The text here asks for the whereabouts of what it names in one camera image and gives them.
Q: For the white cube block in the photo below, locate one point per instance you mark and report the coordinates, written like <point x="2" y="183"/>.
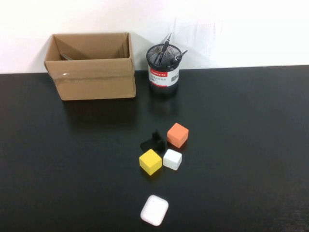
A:
<point x="172" y="159"/>

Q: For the black pen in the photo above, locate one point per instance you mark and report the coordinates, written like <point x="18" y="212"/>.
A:
<point x="175" y="58"/>

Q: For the brown cardboard box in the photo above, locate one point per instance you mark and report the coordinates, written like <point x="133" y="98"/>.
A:
<point x="96" y="82"/>

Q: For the white earbuds case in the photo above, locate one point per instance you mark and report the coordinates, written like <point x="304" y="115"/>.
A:
<point x="154" y="210"/>

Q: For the yellow cube block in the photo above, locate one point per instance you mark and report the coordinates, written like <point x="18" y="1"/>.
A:
<point x="149" y="162"/>

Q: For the black plastic bracket piece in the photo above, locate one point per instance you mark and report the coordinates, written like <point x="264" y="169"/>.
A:
<point x="149" y="145"/>

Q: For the black mesh pen holder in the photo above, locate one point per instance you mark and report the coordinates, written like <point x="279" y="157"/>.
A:
<point x="164" y="79"/>

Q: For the orange cube block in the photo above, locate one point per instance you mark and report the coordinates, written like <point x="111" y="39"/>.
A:
<point x="177" y="134"/>

